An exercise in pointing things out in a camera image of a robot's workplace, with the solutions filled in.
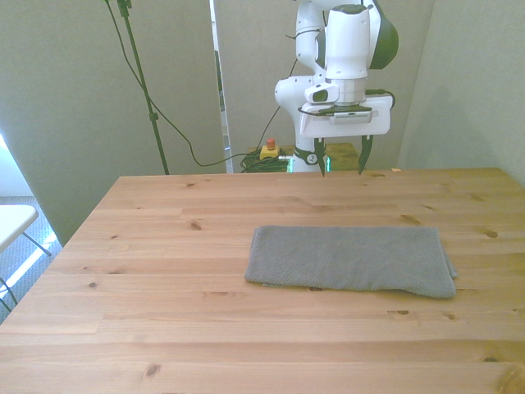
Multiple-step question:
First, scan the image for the white folding chair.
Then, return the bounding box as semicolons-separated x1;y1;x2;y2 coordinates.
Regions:
0;204;53;318

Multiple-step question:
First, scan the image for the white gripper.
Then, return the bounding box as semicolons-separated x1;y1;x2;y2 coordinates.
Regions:
298;94;392;178

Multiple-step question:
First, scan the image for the white partition panel edge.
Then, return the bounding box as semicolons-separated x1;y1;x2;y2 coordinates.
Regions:
208;0;235;174

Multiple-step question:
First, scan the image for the black camera tripod stand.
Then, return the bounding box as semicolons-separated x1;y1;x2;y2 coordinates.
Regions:
116;0;171;176

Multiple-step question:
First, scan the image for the grey towel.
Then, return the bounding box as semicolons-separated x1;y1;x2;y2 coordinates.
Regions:
244;225;459;300

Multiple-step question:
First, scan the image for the yellow emergency stop button box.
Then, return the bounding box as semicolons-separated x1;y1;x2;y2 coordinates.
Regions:
258;138;282;162

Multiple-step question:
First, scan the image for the black hanging cable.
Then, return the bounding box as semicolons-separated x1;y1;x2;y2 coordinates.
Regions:
99;0;263;167

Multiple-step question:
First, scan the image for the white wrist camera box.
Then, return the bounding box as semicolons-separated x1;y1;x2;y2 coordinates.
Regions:
329;107;374;125

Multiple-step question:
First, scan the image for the coiled black cable bundle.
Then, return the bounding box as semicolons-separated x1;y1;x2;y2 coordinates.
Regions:
239;151;294;174

